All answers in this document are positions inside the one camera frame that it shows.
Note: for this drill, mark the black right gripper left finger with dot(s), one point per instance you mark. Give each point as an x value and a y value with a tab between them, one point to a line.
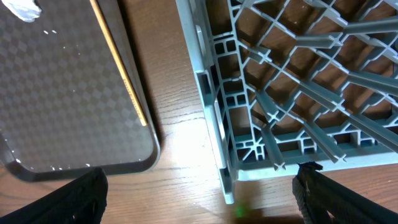
83	200

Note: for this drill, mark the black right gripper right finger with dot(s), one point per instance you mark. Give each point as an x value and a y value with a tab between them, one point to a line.
322	200

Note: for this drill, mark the wooden chopstick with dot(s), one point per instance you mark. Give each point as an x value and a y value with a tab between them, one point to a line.
118	60

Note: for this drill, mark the white napkin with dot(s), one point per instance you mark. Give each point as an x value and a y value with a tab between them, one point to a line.
25	10

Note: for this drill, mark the grey dishwasher rack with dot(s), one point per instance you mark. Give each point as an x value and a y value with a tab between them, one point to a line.
288	82

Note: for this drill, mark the dark brown serving tray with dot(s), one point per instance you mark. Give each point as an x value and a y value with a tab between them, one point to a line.
64	106

